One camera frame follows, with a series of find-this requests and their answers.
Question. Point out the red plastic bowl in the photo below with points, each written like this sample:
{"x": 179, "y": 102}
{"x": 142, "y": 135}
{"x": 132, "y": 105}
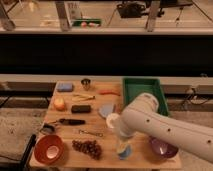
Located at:
{"x": 48, "y": 149}

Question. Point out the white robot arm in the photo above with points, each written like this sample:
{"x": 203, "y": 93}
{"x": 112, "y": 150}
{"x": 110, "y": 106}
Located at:
{"x": 141, "y": 115}

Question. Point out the small metal cup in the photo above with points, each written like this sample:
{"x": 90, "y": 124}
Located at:
{"x": 86, "y": 83}

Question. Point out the light blue cloth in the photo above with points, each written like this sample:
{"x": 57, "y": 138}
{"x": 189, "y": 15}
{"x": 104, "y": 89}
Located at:
{"x": 106, "y": 109}

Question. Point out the green plastic tray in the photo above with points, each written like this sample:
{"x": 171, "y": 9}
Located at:
{"x": 132, "y": 87}

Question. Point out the white plastic cup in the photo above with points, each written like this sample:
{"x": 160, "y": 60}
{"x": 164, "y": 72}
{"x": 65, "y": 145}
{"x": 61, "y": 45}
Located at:
{"x": 110, "y": 120}

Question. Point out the blue sponge block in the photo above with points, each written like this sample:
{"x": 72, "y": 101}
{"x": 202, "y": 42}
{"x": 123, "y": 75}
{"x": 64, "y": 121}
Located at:
{"x": 64, "y": 87}

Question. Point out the orange apple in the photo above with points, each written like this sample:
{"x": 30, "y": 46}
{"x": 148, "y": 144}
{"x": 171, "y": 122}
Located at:
{"x": 59, "y": 104}

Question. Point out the metal key tool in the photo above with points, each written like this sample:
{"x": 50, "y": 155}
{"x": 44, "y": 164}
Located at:
{"x": 90, "y": 133}

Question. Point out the bunch of dark grapes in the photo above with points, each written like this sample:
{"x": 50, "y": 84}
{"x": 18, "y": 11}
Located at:
{"x": 91, "y": 148}

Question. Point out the blue plastic cup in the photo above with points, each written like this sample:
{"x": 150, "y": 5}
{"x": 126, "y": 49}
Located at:
{"x": 123, "y": 152}

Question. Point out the purple plastic bowl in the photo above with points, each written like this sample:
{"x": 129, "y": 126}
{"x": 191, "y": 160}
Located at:
{"x": 162, "y": 148}

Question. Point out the black chair back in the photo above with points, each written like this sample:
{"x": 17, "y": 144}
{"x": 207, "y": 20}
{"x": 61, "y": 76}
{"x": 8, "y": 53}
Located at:
{"x": 27, "y": 151}

